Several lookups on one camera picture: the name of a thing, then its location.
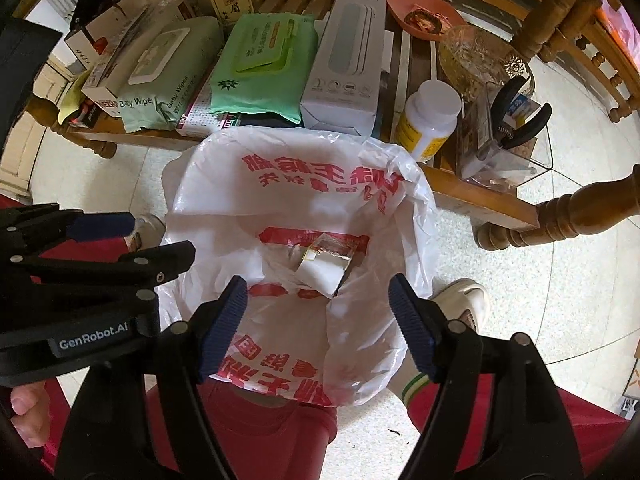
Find white slipper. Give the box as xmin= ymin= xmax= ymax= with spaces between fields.
xmin=125 ymin=212 xmax=167 ymax=253
xmin=432 ymin=277 xmax=492 ymax=333

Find white plastic bag red print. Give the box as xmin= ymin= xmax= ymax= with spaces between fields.
xmin=157 ymin=127 xmax=441 ymax=408

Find long white carton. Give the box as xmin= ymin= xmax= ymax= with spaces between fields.
xmin=300 ymin=0 xmax=388 ymax=133

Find pale green baby wipes pack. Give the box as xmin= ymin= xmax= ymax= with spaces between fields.
xmin=117 ymin=16 xmax=226 ymax=133

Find bright green wipes pack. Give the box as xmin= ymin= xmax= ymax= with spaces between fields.
xmin=207 ymin=12 xmax=319 ymax=123

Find person's left hand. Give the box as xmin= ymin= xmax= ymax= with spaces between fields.
xmin=10 ymin=380 xmax=53 ymax=450

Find person's red trousers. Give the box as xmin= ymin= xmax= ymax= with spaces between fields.
xmin=0 ymin=192 xmax=633 ymax=480

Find clear wrapper with red print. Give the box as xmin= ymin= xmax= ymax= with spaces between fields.
xmin=300 ymin=232 xmax=362 ymax=263

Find wooden coffee table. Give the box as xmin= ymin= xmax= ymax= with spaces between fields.
xmin=47 ymin=0 xmax=541 ymax=233

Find pink cloth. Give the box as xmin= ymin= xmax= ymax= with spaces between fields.
xmin=597 ymin=0 xmax=640 ymax=61

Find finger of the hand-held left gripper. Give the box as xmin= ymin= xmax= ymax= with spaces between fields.
xmin=0 ymin=203 xmax=137 ymax=257
xmin=0 ymin=240 xmax=197 ymax=308

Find glass bowl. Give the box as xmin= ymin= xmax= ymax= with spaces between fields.
xmin=437 ymin=25 xmax=536 ymax=106

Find printed booklet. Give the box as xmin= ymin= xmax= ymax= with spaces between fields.
xmin=175 ymin=75 xmax=241 ymax=136

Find crumpled white tissue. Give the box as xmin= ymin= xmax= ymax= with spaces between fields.
xmin=259 ymin=245 xmax=306 ymax=291

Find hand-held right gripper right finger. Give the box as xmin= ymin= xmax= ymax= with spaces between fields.
xmin=388 ymin=274 xmax=586 ymax=480

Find white sock green stripes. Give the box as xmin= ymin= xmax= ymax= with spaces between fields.
xmin=390 ymin=345 xmax=437 ymax=403

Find flat white box red label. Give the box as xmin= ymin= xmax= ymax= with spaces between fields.
xmin=80 ymin=0 xmax=188 ymax=111

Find pink plate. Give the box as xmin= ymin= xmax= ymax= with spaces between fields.
xmin=387 ymin=0 xmax=463 ymax=41

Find clear acrylic box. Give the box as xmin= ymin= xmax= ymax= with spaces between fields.
xmin=457 ymin=77 xmax=556 ymax=181

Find turned wooden furniture leg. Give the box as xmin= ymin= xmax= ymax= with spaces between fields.
xmin=475 ymin=164 xmax=640 ymax=252

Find black and white box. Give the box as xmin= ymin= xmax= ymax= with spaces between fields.
xmin=62 ymin=0 xmax=151 ymax=73

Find white crumpled paper box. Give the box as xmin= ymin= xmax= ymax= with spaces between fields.
xmin=295 ymin=252 xmax=353 ymax=298

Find wooden chair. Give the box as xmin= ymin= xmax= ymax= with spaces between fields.
xmin=480 ymin=0 xmax=640 ymax=123

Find black pliers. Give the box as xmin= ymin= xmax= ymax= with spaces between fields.
xmin=490 ymin=76 xmax=553 ymax=150

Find white pill bottle yellow label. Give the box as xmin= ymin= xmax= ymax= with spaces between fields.
xmin=395 ymin=80 xmax=463 ymax=163

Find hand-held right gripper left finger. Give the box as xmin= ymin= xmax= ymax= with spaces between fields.
xmin=55 ymin=275 xmax=249 ymax=480

